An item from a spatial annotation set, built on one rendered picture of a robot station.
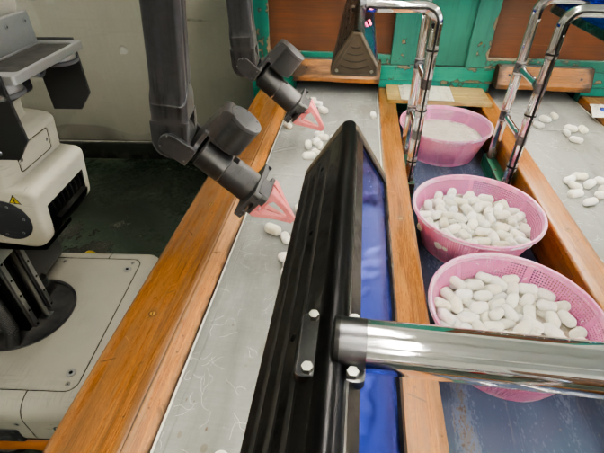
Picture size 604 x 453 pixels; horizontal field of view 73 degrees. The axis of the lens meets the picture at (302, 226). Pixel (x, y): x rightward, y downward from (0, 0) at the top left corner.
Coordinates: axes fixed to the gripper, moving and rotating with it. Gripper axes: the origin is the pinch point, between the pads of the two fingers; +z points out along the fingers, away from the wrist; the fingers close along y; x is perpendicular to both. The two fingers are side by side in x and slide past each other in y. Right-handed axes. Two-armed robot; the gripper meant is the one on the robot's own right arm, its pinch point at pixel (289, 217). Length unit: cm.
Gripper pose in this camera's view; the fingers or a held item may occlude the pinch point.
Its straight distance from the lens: 75.2
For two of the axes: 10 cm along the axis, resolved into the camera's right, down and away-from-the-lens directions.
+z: 7.5, 5.8, 3.2
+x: -6.5, 5.5, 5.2
